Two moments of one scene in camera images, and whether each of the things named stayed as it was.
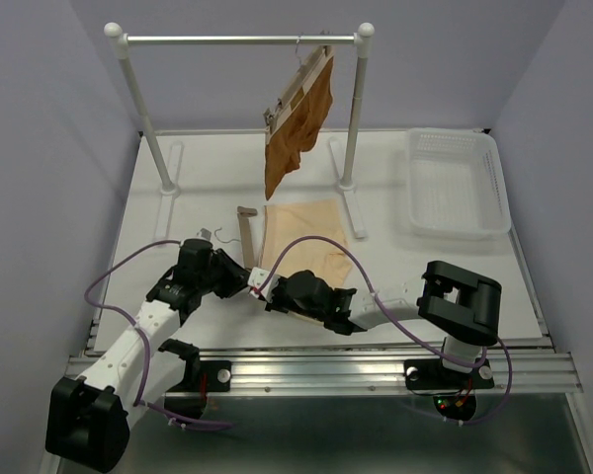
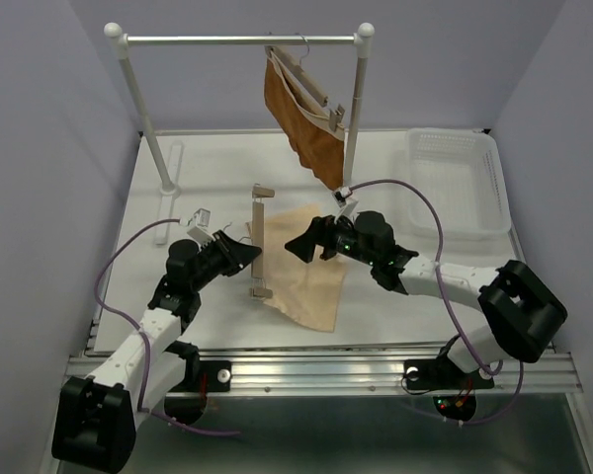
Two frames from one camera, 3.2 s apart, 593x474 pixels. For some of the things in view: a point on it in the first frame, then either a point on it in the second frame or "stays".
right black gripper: x=274 y=302 to x=320 y=232
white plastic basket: x=456 y=184 stays
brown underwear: x=298 y=131 to x=305 y=121
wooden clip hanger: x=245 y=234 to x=259 y=291
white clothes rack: x=345 y=167 stays
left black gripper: x=236 y=276 to x=236 y=255
